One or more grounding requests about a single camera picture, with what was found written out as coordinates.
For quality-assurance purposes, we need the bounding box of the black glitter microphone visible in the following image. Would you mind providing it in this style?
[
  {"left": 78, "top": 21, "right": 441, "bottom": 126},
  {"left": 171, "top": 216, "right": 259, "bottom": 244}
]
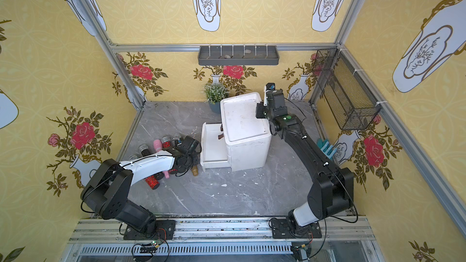
[{"left": 172, "top": 133, "right": 183, "bottom": 147}]

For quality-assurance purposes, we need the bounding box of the grey wall shelf tray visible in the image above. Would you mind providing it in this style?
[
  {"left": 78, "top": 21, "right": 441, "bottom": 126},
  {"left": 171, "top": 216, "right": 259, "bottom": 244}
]
[{"left": 198, "top": 44, "right": 280, "bottom": 66}]

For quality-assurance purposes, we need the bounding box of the pink microphone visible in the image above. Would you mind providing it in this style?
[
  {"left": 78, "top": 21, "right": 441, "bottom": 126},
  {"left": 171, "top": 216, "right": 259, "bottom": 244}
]
[{"left": 153, "top": 139, "right": 170, "bottom": 180}]

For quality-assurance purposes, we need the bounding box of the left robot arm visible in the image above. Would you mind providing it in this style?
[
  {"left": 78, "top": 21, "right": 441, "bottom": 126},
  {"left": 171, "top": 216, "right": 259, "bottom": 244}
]
[{"left": 81, "top": 137, "right": 201, "bottom": 237}]

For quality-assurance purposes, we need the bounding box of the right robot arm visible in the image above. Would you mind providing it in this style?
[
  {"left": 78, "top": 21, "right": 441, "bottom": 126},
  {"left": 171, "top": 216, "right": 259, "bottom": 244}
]
[{"left": 256, "top": 82, "right": 356, "bottom": 236}]

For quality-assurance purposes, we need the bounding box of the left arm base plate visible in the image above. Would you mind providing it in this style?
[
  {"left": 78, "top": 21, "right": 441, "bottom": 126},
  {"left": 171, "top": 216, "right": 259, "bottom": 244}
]
[{"left": 123, "top": 220, "right": 176, "bottom": 241}]

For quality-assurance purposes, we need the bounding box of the white drawer cabinet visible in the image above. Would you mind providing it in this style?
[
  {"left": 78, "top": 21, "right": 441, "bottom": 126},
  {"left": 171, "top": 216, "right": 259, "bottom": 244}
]
[{"left": 220, "top": 92, "right": 272, "bottom": 171}]

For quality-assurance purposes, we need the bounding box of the small potted green plant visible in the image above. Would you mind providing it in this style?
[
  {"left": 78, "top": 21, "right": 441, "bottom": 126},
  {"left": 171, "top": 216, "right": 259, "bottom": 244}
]
[{"left": 204, "top": 83, "right": 229, "bottom": 114}]

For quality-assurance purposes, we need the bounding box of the aluminium front rail frame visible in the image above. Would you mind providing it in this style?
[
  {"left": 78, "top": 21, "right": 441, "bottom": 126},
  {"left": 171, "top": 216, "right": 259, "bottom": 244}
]
[{"left": 61, "top": 216, "right": 383, "bottom": 262}]

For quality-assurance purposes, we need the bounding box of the black wire mesh basket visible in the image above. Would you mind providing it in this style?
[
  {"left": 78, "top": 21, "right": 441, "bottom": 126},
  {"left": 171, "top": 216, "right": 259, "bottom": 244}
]
[{"left": 316, "top": 49, "right": 381, "bottom": 131}]

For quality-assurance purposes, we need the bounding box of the gold microphone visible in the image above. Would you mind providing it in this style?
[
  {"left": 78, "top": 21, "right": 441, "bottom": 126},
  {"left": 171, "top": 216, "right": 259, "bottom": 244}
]
[{"left": 191, "top": 165, "right": 199, "bottom": 177}]

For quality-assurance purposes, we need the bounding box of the teal plastic rack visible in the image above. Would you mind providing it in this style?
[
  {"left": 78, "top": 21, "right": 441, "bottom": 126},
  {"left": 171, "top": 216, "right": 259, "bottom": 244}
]
[{"left": 317, "top": 138, "right": 337, "bottom": 160}]

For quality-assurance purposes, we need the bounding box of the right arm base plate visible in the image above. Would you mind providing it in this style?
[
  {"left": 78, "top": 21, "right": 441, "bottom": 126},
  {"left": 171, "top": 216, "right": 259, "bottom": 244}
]
[{"left": 268, "top": 217, "right": 322, "bottom": 239}]

